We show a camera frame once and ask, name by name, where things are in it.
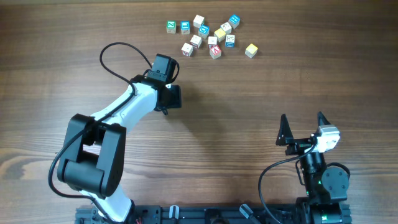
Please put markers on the lone yellow block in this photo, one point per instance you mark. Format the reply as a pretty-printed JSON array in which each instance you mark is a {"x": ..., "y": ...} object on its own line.
[{"x": 251, "y": 50}]

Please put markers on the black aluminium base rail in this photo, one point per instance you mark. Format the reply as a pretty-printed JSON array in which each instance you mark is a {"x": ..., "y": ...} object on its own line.
[{"x": 284, "y": 213}]

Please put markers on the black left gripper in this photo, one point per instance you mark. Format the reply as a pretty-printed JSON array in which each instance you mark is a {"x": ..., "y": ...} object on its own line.
[{"x": 176, "y": 102}]

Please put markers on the white block red side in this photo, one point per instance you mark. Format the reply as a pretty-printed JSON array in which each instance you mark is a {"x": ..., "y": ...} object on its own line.
[{"x": 196, "y": 41}]

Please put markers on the blue L letter block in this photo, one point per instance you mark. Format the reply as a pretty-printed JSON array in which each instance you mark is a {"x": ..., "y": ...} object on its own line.
[{"x": 185, "y": 27}]

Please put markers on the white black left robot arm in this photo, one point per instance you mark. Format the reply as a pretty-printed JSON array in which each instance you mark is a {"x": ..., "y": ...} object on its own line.
[{"x": 91, "y": 160}]

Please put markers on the small white centre block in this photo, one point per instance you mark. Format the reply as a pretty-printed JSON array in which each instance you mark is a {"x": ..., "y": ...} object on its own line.
[{"x": 212, "y": 41}]

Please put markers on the blue D letter block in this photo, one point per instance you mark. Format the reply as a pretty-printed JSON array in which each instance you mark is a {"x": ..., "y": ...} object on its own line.
[{"x": 203, "y": 31}]

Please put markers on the white block blue bottom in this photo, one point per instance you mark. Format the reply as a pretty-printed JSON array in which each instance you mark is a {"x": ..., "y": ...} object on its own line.
[{"x": 230, "y": 40}]

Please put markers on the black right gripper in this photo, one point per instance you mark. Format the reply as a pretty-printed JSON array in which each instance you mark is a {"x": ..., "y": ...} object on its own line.
[{"x": 285, "y": 137}]

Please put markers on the green Z letter block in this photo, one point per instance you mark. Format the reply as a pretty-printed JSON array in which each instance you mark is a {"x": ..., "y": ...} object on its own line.
[{"x": 171, "y": 27}]

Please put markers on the white block red V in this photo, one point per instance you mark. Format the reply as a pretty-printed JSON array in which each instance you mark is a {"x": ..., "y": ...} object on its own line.
[{"x": 187, "y": 49}]

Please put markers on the blue block far right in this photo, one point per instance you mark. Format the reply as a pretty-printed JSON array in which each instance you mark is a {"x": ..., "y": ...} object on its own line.
[{"x": 234, "y": 21}]

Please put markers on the yellow block in cluster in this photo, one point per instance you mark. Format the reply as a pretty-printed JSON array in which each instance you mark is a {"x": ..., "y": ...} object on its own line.
[{"x": 220, "y": 34}]

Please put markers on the white picture block top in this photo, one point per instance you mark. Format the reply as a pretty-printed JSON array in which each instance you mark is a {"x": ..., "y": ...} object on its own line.
[{"x": 198, "y": 21}]

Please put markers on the red A letter block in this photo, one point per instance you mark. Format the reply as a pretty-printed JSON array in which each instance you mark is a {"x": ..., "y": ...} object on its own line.
[{"x": 215, "y": 52}]

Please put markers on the white block blue side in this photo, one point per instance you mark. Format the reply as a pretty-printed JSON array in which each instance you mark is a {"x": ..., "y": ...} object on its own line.
[{"x": 226, "y": 27}]

